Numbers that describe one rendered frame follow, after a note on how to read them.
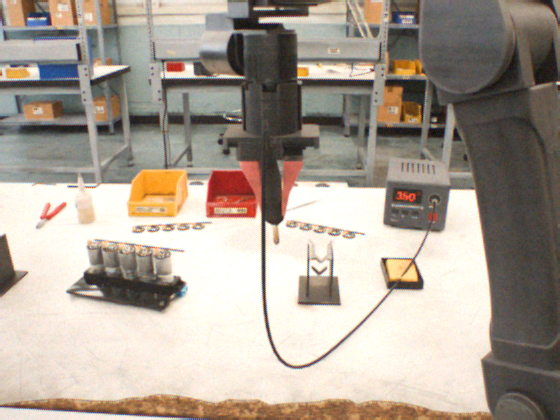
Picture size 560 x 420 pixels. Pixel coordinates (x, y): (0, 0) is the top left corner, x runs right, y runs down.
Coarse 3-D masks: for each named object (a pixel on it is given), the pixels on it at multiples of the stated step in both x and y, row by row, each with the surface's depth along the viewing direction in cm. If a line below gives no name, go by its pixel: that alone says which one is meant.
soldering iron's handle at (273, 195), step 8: (272, 152) 49; (272, 160) 50; (272, 168) 50; (272, 176) 51; (280, 176) 53; (272, 184) 52; (280, 184) 53; (272, 192) 53; (280, 192) 54; (272, 200) 55; (280, 200) 56; (272, 208) 56; (280, 208) 57; (272, 216) 58; (280, 216) 58; (272, 224) 59
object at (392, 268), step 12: (384, 264) 79; (396, 264) 77; (408, 264) 77; (384, 276) 75; (396, 276) 73; (408, 276) 73; (420, 276) 74; (396, 288) 73; (408, 288) 73; (420, 288) 73
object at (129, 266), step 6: (120, 258) 71; (126, 258) 70; (132, 258) 71; (126, 264) 71; (132, 264) 71; (126, 270) 71; (132, 270) 71; (126, 276) 71; (132, 276) 71; (138, 276) 72
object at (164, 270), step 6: (156, 258) 69; (168, 258) 69; (156, 264) 69; (162, 264) 69; (168, 264) 70; (156, 270) 70; (162, 270) 69; (168, 270) 70; (162, 276) 70; (168, 276) 70; (162, 282) 70; (168, 282) 70
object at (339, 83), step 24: (384, 0) 266; (384, 24) 270; (384, 48) 276; (168, 72) 311; (192, 72) 311; (312, 72) 309; (360, 72) 311; (360, 96) 348; (360, 120) 355; (168, 144) 307; (360, 144) 362; (168, 168) 313; (192, 168) 314; (240, 168) 313; (360, 168) 369
